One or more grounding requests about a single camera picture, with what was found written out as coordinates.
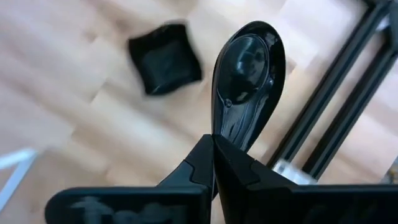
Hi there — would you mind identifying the black teardrop plate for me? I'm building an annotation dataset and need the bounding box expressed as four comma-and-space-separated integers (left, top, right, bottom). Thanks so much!
210, 20, 287, 153

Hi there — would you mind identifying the grey metal corner bracket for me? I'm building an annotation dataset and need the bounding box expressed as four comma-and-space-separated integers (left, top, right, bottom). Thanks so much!
272, 157, 317, 185

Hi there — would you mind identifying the black aluminium table frame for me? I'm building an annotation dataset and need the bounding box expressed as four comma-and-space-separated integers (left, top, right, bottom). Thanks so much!
266, 0, 398, 181

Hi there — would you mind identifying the black box piece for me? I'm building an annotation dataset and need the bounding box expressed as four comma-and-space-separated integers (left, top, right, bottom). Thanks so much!
127, 21, 203, 96

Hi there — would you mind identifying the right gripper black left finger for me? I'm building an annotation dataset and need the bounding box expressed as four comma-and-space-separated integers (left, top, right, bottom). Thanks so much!
44, 133, 216, 224

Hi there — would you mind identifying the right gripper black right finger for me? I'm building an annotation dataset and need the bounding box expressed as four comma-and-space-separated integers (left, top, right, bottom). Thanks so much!
213, 133, 398, 224

